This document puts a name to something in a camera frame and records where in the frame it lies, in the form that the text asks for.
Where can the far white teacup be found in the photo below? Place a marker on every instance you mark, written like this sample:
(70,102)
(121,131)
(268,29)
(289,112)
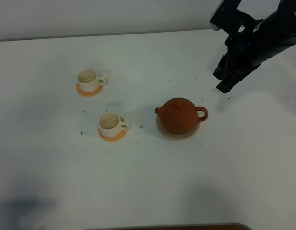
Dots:
(89,80)

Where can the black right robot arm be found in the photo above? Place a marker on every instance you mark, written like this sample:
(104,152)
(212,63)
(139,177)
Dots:
(277,32)

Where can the near white teacup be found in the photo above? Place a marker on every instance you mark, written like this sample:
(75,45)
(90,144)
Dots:
(111,124)

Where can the brown wooden board edge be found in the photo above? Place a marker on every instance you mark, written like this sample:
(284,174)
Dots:
(217,226)

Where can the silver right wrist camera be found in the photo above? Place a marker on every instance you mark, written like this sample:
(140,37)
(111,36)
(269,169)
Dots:
(228,18)

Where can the cream round teapot coaster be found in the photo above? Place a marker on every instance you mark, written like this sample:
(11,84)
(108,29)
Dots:
(177,137)

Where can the near orange coaster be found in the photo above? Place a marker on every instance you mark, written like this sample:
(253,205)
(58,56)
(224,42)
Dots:
(119,137)

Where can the orange coaster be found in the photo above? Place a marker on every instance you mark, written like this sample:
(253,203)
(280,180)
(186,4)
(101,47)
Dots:
(88,94)
(119,137)

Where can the white teacup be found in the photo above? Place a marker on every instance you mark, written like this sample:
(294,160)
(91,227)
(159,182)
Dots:
(89,80)
(111,124)

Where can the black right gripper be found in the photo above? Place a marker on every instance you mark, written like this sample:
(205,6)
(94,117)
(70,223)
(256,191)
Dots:
(239,60)

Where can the far orange coaster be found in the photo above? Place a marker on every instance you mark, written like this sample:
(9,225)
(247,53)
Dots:
(88,94)

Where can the brown clay teapot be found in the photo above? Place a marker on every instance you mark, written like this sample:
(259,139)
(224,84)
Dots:
(179,115)

